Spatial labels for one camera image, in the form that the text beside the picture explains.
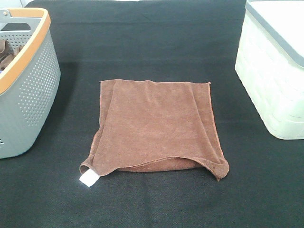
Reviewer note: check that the brown towels in basket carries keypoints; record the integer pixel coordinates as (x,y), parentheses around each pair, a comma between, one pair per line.
(6,55)

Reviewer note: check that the brown towel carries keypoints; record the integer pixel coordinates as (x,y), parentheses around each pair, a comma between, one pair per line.
(147,126)

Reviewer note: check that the grey perforated laundry basket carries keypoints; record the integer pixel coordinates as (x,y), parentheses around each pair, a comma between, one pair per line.
(28,85)

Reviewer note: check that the white plastic storage basket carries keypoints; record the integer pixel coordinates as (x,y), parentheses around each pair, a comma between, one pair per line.
(270,64)

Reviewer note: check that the black table cloth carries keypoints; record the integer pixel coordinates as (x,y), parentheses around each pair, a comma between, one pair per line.
(167,40)

